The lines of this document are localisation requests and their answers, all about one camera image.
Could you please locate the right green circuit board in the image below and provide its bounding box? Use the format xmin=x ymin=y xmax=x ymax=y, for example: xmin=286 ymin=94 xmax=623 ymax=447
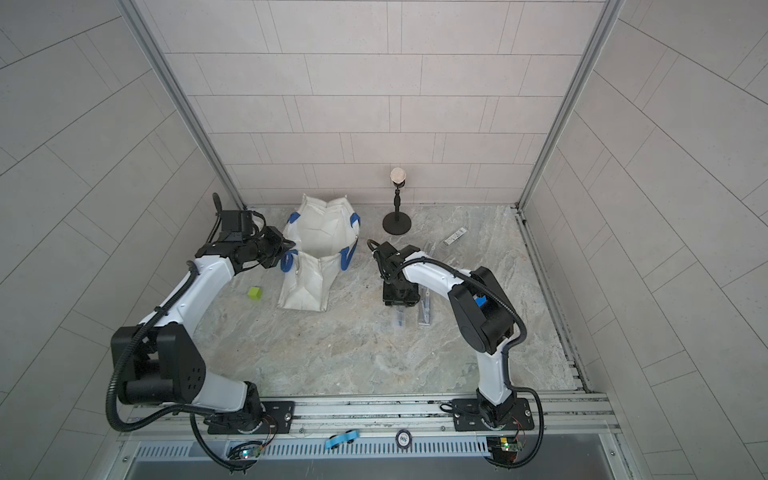
xmin=486 ymin=436 xmax=525 ymax=465

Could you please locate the white canvas Doraemon bag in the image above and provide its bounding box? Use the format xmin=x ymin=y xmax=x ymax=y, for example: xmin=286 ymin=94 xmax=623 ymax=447
xmin=278 ymin=195 xmax=361 ymax=312

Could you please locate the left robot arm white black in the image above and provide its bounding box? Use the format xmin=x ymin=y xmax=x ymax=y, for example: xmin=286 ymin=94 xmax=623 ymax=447
xmin=105 ymin=194 xmax=296 ymax=433

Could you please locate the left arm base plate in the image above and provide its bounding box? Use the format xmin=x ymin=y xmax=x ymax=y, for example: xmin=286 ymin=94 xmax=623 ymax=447
xmin=203 ymin=401 xmax=296 ymax=435

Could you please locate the small green object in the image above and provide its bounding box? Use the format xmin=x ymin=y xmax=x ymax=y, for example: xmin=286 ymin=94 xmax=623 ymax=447
xmin=247 ymin=287 xmax=262 ymax=301

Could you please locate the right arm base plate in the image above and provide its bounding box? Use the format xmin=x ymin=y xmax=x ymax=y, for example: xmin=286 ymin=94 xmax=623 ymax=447
xmin=440 ymin=396 xmax=536 ymax=432

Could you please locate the round black badge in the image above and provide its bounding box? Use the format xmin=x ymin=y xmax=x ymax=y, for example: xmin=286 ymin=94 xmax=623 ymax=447
xmin=395 ymin=429 xmax=413 ymax=450

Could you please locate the aluminium rail frame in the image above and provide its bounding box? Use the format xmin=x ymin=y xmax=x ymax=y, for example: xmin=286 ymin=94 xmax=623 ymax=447
xmin=119 ymin=391 xmax=619 ymax=445

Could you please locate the green circuit board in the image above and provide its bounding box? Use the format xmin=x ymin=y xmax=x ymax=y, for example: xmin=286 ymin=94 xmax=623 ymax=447
xmin=486 ymin=436 xmax=525 ymax=465
xmin=227 ymin=441 xmax=263 ymax=462

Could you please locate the left green circuit board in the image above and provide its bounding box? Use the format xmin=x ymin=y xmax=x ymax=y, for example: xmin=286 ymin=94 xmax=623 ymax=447
xmin=227 ymin=441 xmax=263 ymax=462

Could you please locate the black stand with pink ball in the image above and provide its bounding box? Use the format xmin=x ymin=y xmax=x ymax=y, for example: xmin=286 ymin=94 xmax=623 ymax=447
xmin=382 ymin=167 xmax=412 ymax=236

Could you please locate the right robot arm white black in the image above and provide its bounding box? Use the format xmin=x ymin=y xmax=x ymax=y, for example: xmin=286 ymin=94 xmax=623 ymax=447
xmin=367 ymin=240 xmax=534 ymax=430

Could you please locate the blue tape piece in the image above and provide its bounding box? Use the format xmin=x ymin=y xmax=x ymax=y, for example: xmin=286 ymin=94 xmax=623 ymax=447
xmin=324 ymin=430 xmax=359 ymax=450

